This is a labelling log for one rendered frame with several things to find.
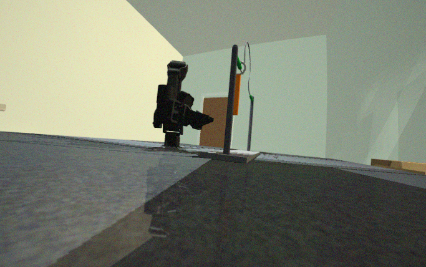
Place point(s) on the orange handle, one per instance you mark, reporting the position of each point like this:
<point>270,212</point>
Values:
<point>237,90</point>

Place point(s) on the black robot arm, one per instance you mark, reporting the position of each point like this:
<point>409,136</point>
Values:
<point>177,71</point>

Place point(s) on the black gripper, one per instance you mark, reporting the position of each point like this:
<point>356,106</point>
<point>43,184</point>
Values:
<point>185,115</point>

